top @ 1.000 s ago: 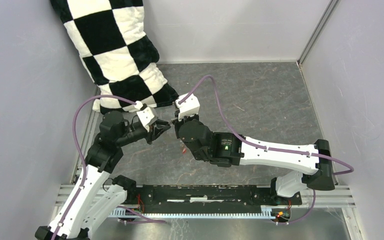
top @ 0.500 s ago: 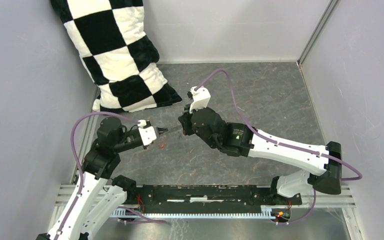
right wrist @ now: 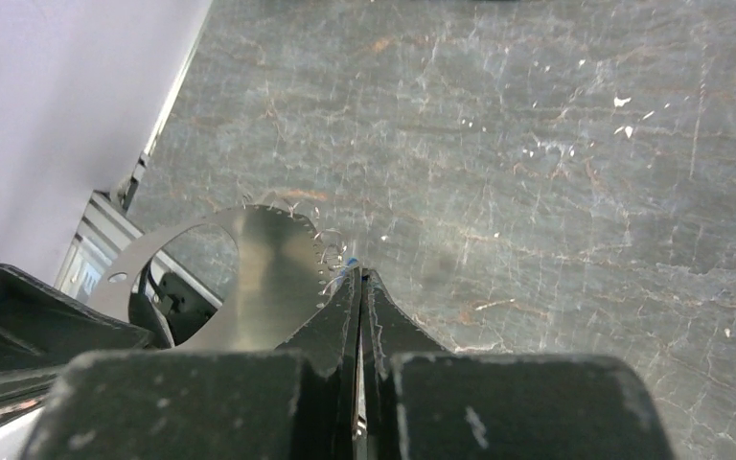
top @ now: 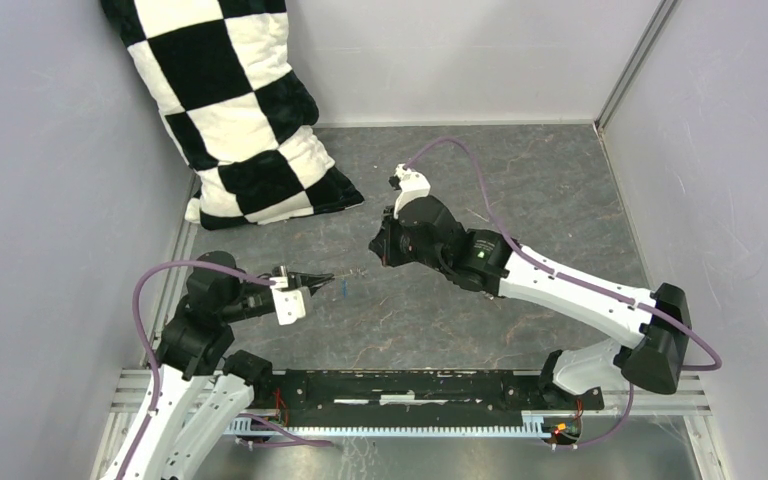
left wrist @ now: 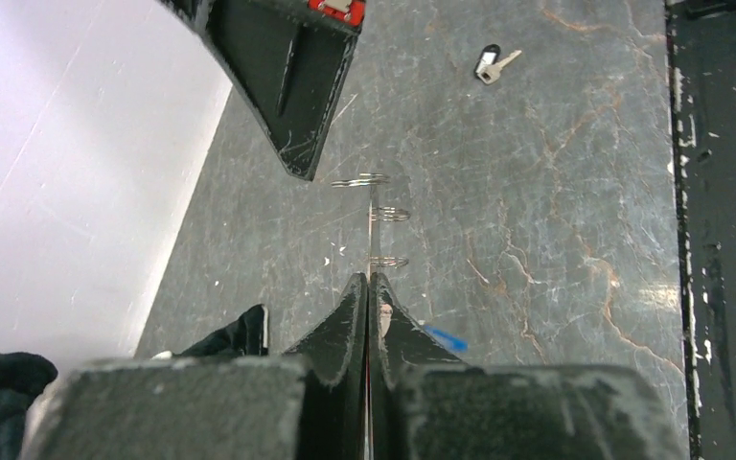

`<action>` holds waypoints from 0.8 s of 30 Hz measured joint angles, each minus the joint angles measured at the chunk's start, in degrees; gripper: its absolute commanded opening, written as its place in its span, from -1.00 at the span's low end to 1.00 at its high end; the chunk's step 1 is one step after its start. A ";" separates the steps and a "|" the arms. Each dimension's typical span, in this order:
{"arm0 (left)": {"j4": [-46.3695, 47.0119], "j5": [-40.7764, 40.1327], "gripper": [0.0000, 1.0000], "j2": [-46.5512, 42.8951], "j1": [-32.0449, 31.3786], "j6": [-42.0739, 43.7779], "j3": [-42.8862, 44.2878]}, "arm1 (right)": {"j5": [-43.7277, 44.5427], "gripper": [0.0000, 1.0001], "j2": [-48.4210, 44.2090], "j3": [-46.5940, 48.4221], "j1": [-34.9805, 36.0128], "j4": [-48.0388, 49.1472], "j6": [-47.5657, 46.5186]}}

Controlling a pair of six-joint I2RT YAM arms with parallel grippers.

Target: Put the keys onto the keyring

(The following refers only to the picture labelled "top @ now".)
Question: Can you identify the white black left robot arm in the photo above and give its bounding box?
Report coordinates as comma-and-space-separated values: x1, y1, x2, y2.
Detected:
103, 251, 334, 479

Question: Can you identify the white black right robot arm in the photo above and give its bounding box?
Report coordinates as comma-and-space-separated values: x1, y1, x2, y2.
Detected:
369, 196, 690, 408

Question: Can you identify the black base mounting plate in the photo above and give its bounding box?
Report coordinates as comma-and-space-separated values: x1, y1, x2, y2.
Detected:
251, 370, 605, 428

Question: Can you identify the black white checkered pillow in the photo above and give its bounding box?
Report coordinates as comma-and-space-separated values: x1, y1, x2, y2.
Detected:
101, 1, 364, 230

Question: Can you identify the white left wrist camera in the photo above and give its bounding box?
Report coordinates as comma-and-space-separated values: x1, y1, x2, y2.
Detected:
270, 286, 312, 326

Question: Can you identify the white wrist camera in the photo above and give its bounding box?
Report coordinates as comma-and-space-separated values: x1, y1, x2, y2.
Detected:
270, 286, 312, 326
389, 164, 431, 218

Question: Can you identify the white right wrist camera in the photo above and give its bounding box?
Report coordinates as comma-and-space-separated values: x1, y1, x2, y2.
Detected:
389, 164, 431, 218

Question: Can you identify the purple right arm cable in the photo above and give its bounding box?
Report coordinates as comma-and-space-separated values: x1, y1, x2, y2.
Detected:
405, 137, 724, 372

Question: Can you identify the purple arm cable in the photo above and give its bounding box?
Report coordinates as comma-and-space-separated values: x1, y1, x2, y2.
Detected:
115, 260, 276, 480
405, 137, 724, 372

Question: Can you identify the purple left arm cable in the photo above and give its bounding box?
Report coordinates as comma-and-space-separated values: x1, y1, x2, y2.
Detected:
115, 260, 276, 480

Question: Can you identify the white slotted cable duct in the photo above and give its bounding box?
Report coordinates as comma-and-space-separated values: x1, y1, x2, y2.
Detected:
223, 414, 582, 441

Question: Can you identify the aluminium corner frame post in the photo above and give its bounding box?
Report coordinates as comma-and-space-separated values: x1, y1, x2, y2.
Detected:
593, 0, 680, 137

